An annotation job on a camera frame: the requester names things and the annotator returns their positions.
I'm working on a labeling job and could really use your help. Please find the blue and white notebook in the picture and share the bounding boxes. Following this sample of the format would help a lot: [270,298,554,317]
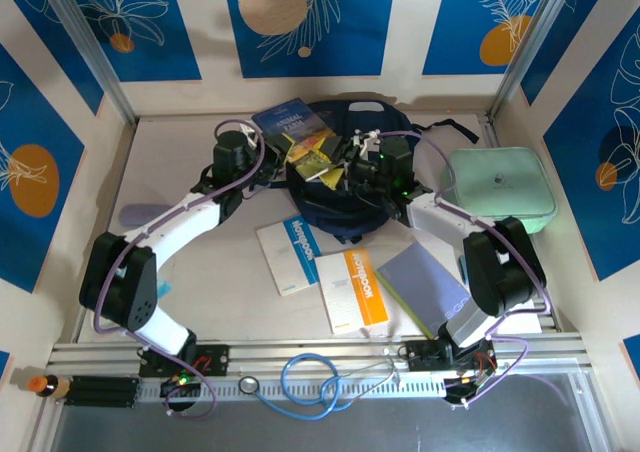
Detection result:
[255,216,321,298]

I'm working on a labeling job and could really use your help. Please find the black ribbed block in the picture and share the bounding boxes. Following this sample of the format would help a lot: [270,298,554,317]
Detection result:
[69,375,141,409]

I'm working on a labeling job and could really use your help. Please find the blue stethoscope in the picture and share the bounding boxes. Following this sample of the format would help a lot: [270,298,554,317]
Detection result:
[237,352,402,422]

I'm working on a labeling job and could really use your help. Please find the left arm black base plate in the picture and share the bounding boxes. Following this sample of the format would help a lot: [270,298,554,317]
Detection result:
[138,344,230,378]

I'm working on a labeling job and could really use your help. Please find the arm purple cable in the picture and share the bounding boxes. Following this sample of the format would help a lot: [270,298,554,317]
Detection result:
[92,118,269,419]
[378,129,554,409]

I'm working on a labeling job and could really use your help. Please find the mint green zip case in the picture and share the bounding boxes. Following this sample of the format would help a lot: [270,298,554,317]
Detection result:
[439,146,559,236]

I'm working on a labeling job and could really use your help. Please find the lilac glasses case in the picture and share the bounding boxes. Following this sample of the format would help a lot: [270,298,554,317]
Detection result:
[118,202,171,228]

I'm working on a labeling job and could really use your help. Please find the orange and white notebook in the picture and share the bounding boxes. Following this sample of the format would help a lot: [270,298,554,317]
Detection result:
[313,246,391,334]

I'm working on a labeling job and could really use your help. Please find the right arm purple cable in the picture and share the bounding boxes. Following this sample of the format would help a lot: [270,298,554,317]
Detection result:
[378,129,554,409]

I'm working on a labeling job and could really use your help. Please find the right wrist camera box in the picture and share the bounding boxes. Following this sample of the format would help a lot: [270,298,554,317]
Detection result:
[351,128,382,157]

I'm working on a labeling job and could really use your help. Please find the aluminium mounting rail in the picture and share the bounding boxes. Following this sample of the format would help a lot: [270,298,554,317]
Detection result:
[47,339,594,409]

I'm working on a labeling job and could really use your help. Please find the navy blue backpack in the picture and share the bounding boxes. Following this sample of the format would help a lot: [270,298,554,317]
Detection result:
[249,99,479,246]

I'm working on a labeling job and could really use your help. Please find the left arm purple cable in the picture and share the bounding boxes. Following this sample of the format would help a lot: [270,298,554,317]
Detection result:
[92,118,269,419]

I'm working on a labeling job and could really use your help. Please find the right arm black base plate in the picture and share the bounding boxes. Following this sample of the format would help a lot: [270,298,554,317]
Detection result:
[407,340,499,373]

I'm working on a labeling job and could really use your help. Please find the lilac notebook green spine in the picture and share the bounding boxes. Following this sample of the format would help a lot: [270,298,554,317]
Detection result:
[375,241,474,338]

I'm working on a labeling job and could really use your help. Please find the Animal Farm paperback book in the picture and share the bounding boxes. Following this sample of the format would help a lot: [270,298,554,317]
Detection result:
[251,97,346,183]

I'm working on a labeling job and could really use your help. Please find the orange capped small bottle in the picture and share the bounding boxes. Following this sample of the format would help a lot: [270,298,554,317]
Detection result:
[27,373,71,401]

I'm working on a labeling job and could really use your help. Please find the aluminium frame post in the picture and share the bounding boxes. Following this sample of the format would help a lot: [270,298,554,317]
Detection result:
[37,0,139,126]
[489,0,576,119]

